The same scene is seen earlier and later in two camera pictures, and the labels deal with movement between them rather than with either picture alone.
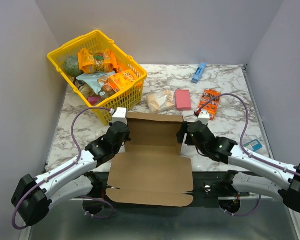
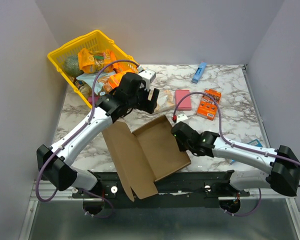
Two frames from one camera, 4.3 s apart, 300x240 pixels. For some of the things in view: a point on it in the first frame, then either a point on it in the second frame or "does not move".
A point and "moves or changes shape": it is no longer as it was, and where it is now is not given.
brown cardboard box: (152, 171) moves or changes shape
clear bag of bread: (160, 101) does not move
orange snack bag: (103, 61) does not move
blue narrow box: (200, 71) does not move
